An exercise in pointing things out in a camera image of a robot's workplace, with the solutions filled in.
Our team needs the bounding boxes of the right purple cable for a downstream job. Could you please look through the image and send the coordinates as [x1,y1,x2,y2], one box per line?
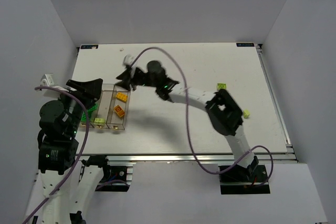
[130,47,276,188]

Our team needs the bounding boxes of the green and lime lego stack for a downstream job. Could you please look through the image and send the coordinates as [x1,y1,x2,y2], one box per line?
[94,118,106,124]

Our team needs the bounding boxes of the middle clear container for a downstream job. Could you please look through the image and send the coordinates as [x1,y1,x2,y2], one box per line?
[94,84,114,129]

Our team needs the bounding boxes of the right blue table label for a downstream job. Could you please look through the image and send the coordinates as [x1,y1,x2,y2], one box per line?
[236,42,255,47]

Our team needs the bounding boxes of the pale yellow small lego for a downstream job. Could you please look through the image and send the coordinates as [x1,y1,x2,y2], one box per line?
[243,110,250,119]

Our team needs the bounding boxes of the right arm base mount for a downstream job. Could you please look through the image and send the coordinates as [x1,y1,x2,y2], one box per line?
[219,165,270,195]

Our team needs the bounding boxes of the clear container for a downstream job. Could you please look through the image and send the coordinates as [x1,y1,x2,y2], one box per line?
[107,85,131,131]
[79,101,99,128]
[94,84,114,129]

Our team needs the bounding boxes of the green 2x4 lego brick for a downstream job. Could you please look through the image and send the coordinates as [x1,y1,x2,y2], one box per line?
[81,103,98,123]

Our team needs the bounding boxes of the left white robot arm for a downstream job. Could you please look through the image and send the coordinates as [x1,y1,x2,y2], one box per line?
[37,79,107,223]

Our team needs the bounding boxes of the aluminium table rail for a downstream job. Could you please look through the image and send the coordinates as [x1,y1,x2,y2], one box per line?
[78,152,297,164]

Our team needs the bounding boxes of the left clear container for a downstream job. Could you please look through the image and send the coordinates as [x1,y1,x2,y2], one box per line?
[79,101,99,128]

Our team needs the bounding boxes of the blue table label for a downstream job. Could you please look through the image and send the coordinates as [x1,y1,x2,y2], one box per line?
[80,45,99,50]
[236,42,255,47]

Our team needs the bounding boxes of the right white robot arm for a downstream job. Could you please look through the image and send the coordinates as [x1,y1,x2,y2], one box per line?
[117,57,258,177]

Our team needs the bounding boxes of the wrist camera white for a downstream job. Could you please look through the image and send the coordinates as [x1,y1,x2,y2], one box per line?
[123,54,135,67]
[40,73,62,99]

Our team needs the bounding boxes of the right clear container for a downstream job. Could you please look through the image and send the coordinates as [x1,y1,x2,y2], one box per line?
[107,85,131,131]

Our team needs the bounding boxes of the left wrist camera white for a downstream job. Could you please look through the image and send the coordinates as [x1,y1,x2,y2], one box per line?
[40,73,62,99]

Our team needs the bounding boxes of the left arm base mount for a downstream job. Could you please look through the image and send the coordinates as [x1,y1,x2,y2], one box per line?
[96,156,133,193]

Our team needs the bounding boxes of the large orange lego brick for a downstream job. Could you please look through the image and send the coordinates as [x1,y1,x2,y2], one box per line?
[113,105,125,118]

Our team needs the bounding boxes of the orange and green lego stack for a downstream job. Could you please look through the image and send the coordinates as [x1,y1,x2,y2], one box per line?
[115,92,128,103]

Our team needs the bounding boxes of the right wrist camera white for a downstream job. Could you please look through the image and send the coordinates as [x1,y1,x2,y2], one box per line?
[123,54,135,67]

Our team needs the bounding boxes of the left blue table label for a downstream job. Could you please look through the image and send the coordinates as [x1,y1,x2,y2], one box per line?
[80,45,99,50]

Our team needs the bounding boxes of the lime upside-down lego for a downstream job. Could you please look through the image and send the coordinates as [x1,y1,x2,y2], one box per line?
[216,83,227,91]

